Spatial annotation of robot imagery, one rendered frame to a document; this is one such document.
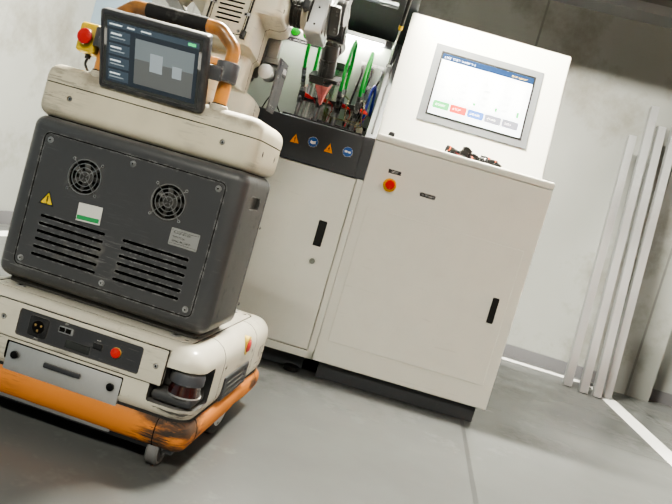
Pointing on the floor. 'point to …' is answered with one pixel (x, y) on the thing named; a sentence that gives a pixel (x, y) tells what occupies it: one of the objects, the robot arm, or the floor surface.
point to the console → (438, 242)
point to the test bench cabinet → (292, 359)
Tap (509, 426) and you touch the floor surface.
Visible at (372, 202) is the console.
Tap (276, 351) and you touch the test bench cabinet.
